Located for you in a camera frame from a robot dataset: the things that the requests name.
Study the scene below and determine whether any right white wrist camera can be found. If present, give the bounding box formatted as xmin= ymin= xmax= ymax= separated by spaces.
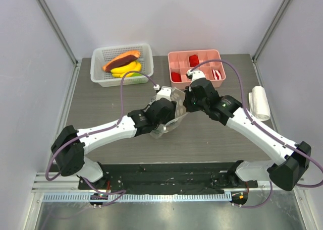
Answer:
xmin=186 ymin=69 xmax=205 ymax=92

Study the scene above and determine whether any fake steak slice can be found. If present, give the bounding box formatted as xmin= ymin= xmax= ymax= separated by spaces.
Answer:
xmin=102 ymin=50 xmax=141 ymax=72

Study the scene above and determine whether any red item upper compartment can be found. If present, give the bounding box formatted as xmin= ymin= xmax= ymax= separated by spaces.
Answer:
xmin=189 ymin=54 xmax=199 ymax=67

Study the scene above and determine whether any red item lower compartment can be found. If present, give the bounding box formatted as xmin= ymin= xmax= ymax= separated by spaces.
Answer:
xmin=171 ymin=72 xmax=182 ymax=83

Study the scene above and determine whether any pink divided organizer tray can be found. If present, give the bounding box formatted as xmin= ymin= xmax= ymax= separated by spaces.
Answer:
xmin=168 ymin=49 xmax=227 ymax=89

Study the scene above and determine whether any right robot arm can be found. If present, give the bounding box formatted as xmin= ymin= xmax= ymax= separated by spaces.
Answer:
xmin=183 ymin=78 xmax=311 ymax=191

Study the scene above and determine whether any white slotted cable duct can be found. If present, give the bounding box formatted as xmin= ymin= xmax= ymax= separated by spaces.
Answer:
xmin=42 ymin=192 xmax=232 ymax=202

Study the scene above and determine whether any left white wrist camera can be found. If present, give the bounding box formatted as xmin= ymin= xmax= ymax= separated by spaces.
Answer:
xmin=153 ymin=84 xmax=172 ymax=101

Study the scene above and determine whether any fake green leaf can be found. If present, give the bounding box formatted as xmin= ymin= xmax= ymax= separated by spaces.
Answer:
xmin=131 ymin=73 xmax=142 ymax=77

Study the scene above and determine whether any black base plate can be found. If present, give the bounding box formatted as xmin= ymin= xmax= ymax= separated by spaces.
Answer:
xmin=78 ymin=160 xmax=260 ymax=196

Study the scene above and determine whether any white perforated plastic basket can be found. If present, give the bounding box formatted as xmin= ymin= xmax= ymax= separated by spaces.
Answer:
xmin=90 ymin=43 xmax=153 ymax=87

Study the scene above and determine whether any red item compartment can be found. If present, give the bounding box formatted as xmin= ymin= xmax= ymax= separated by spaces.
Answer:
xmin=189 ymin=54 xmax=199 ymax=67
xmin=171 ymin=72 xmax=182 ymax=83

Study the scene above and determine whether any red white striped item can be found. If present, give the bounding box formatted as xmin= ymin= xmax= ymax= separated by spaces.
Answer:
xmin=211 ymin=69 xmax=222 ymax=81

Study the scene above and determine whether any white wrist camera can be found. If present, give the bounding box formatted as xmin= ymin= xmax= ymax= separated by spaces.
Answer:
xmin=153 ymin=84 xmax=172 ymax=101
xmin=186 ymin=69 xmax=205 ymax=92

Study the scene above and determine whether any fake yellow banana bunch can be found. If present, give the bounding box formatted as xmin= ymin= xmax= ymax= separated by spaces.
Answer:
xmin=111 ymin=61 xmax=142 ymax=78

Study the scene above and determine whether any clear zip top bag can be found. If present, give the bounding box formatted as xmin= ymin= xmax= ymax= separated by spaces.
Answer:
xmin=150 ymin=86 xmax=187 ymax=139

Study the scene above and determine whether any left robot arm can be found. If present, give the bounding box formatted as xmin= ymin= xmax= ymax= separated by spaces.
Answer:
xmin=51 ymin=98 xmax=176 ymax=189

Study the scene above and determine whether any rolled white towel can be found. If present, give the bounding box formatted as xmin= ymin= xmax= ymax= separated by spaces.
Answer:
xmin=248 ymin=86 xmax=271 ymax=121

